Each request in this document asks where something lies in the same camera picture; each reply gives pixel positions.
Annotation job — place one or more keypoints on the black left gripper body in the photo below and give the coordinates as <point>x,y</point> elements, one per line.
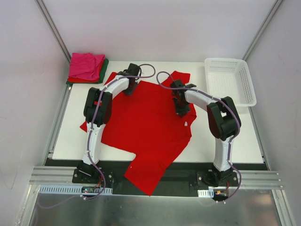
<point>129,87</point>

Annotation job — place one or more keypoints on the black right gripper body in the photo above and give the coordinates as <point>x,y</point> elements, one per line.
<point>181,107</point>

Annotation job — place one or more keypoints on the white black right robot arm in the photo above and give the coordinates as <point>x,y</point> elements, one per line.
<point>224,124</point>

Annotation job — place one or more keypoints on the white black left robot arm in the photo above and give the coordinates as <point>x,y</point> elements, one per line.
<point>97,112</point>

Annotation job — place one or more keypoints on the folded green t shirt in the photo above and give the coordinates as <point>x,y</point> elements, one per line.
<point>102,71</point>

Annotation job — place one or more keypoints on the folded pink t shirt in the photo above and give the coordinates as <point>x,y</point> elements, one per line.
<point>86,58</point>

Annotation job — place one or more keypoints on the white perforated plastic basket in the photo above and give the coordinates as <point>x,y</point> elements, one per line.
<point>230,77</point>

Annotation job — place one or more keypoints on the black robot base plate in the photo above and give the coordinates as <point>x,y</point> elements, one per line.
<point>179,179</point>

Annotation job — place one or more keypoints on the aluminium frame post left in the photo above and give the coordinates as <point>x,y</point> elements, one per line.
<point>49,20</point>

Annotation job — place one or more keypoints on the aluminium frame post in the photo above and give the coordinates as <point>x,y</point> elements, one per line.
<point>49,20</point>
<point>266,22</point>

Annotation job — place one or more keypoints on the white slotted cable duct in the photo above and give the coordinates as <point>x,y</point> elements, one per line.
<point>63,189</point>

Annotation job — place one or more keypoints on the aluminium frame post right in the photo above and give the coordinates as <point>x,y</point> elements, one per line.
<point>266,22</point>

